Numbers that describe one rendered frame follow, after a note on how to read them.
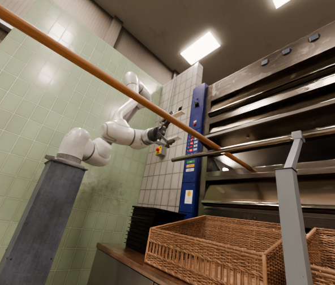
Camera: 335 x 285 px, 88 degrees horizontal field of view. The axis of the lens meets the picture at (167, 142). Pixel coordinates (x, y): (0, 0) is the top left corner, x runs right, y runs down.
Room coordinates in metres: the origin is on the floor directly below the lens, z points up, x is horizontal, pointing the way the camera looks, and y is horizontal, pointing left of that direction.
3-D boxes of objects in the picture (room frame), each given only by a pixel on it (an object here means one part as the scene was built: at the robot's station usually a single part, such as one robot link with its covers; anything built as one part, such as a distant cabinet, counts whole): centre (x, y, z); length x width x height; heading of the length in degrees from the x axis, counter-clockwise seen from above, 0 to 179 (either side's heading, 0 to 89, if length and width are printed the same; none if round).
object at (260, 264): (0.94, -0.34, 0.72); 0.56 x 0.49 x 0.28; 40
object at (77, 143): (1.17, 0.63, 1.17); 0.18 x 0.16 x 0.22; 154
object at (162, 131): (0.83, 0.05, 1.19); 0.09 x 0.07 x 0.08; 38
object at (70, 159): (1.14, 0.65, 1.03); 0.22 x 0.18 x 0.06; 130
